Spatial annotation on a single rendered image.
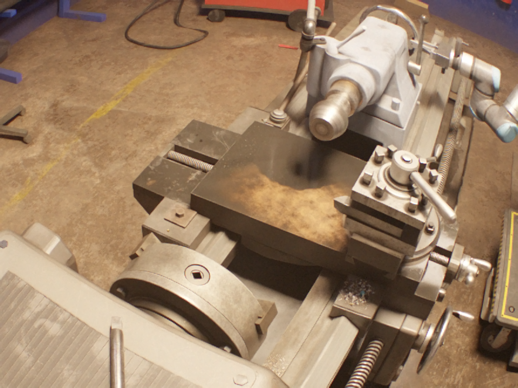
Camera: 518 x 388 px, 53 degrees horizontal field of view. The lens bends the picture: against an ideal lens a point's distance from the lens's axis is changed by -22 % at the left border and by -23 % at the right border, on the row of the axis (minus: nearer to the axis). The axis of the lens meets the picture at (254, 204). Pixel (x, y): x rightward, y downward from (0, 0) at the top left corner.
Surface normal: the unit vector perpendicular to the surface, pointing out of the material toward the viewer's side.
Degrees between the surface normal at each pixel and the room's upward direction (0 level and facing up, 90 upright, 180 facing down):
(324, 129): 90
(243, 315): 53
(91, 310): 0
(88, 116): 0
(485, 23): 90
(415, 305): 90
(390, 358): 90
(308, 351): 0
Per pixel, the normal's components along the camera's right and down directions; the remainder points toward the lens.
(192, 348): 0.07, -0.72
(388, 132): -0.44, 0.59
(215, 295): 0.48, -0.48
